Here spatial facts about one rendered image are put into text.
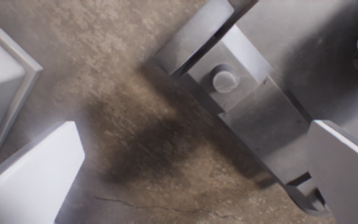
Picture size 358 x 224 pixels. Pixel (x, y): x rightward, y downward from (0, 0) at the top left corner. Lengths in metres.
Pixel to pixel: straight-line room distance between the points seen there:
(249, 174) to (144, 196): 0.41
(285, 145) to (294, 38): 0.21
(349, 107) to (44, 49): 0.83
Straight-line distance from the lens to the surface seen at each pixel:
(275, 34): 0.42
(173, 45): 0.39
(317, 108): 0.49
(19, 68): 0.78
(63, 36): 0.72
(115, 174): 0.85
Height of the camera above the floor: 0.58
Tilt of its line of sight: 65 degrees down
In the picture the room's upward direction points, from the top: 161 degrees counter-clockwise
